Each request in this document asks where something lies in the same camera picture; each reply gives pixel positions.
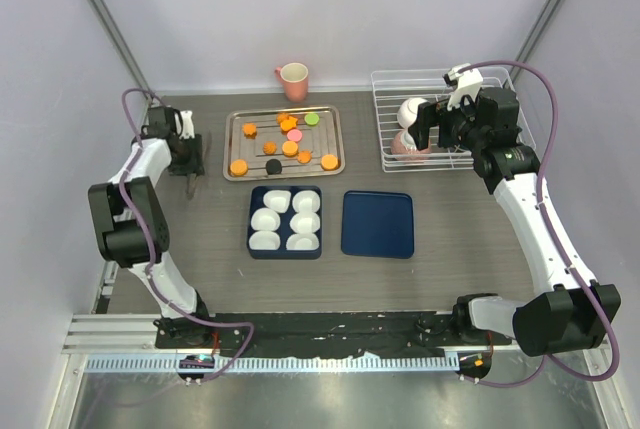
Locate green macaron cookie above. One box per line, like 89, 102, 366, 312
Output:
304, 112, 320, 126

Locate black sandwich cookie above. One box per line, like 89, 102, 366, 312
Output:
265, 158, 282, 175

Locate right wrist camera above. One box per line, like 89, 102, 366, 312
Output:
443, 64, 484, 112

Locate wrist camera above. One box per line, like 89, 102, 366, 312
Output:
180, 111, 195, 139
443, 64, 484, 112

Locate white paper cup middle-left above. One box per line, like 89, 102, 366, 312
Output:
250, 207, 281, 232

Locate white paper cup back-right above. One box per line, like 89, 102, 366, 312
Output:
292, 190, 321, 213

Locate steel baking tray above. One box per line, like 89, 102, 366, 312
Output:
222, 105, 346, 182

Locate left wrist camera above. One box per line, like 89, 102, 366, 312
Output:
180, 111, 195, 139

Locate white slotted cable duct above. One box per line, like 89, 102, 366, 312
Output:
85, 352, 459, 374

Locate orange fish cookie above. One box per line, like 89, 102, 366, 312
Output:
279, 117, 298, 133

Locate metal tongs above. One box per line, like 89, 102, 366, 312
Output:
186, 132, 212, 200

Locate orange flower cookie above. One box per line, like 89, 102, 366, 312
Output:
242, 123, 257, 139

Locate navy blue lid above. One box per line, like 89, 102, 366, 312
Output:
341, 190, 415, 259

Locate red patterned bowl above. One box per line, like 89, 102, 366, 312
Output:
391, 129, 432, 163

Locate pink mug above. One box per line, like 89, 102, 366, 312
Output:
274, 62, 309, 103

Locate navy blue box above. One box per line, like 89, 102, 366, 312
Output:
246, 185, 323, 260

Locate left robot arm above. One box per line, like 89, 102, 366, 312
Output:
88, 106, 213, 348

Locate pink sandwich cookie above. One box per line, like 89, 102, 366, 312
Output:
287, 129, 303, 143

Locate white paper cup back-left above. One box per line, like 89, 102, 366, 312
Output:
263, 189, 291, 214

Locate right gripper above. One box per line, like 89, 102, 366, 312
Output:
408, 90, 487, 153

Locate orange sandwich cookie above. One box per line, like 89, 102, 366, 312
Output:
282, 140, 299, 157
229, 159, 249, 177
321, 154, 340, 171

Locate white paper cup front-left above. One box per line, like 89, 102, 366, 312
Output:
248, 230, 281, 251

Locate white bowl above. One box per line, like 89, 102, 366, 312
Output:
397, 97, 427, 129

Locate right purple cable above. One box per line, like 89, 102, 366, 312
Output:
464, 59, 617, 390

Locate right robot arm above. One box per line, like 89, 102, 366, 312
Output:
397, 87, 621, 356

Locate orange swirl cookie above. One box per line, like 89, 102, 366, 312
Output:
263, 141, 278, 155

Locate white paper cup front-right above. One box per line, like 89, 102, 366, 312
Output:
286, 233, 320, 252

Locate white wire dish rack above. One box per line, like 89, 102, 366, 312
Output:
371, 65, 536, 177

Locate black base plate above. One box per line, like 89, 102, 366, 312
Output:
153, 311, 511, 359

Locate white paper cup middle-right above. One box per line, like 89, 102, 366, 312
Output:
289, 212, 321, 234

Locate orange chip cookie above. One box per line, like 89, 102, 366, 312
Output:
297, 151, 312, 164

